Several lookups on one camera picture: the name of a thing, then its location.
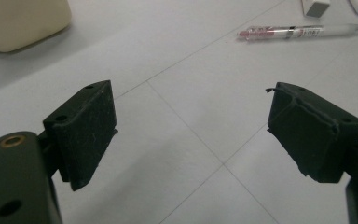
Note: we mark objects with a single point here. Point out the white table mat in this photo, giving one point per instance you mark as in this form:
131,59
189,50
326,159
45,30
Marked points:
183,109

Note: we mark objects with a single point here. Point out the beige square pen holder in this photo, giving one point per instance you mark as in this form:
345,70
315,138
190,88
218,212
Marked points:
21,21

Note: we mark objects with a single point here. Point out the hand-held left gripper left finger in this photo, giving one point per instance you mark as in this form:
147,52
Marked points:
84,133

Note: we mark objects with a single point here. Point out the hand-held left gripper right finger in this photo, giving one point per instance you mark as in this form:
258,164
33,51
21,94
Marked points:
313,140

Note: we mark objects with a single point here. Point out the clear pen with red print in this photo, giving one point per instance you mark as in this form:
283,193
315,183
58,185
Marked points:
292,32

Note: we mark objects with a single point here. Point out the short white chalk stick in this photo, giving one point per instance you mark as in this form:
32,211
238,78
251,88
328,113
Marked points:
315,7

